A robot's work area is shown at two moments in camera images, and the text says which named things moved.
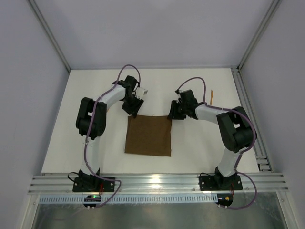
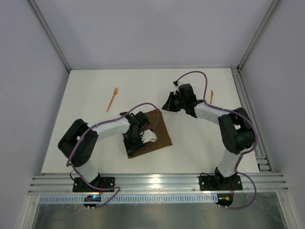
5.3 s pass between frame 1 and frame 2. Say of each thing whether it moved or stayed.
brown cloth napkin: moved
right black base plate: stayed
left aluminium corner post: stayed
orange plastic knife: stayed
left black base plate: stayed
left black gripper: moved
